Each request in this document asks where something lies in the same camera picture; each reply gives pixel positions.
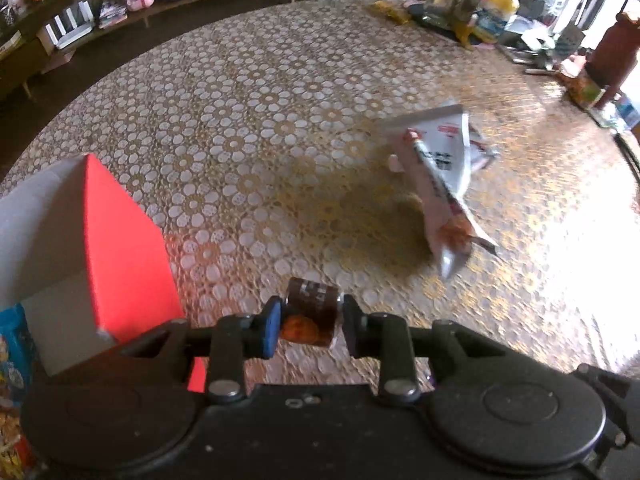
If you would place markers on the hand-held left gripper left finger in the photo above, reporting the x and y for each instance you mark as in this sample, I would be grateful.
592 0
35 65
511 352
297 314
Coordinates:
272 327

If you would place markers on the long white red snack packet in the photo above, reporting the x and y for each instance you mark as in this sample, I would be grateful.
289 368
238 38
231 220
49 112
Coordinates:
445 210

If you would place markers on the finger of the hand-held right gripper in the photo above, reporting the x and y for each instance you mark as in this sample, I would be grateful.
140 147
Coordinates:
617 400

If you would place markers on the lace patterned tablecloth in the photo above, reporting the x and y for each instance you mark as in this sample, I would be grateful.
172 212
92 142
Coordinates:
250 135

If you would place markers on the colourful snack cup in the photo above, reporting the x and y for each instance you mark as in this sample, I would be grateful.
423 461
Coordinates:
584 87

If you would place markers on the white slatted rack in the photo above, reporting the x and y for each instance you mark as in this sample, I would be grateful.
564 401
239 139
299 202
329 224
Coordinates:
70 27

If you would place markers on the white flat snack packet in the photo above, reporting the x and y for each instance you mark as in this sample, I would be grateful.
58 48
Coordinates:
450 125

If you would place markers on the yellow blue cartoon container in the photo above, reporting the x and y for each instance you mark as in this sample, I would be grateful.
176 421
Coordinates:
500 10

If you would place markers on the stack of booklets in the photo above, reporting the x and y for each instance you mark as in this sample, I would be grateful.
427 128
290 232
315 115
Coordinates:
112 12

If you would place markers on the blue snack packet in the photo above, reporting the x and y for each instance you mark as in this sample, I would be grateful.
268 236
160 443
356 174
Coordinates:
12 360

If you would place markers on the small brown snack packet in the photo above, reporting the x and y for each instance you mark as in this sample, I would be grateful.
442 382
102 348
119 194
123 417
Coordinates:
310 310

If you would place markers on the clear plastic water bottle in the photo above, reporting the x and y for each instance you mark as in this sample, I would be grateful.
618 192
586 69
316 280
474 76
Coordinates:
629 110

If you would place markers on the red white cardboard box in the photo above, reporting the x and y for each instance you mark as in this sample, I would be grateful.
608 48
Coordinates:
115 240

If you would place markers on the dark red water bottle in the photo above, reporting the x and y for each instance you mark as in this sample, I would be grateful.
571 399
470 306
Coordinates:
617 55

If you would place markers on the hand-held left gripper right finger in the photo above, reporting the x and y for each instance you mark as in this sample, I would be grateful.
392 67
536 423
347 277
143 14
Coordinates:
350 327

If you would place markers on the yellow snack bag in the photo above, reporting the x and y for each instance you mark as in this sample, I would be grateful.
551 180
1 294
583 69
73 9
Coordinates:
392 12

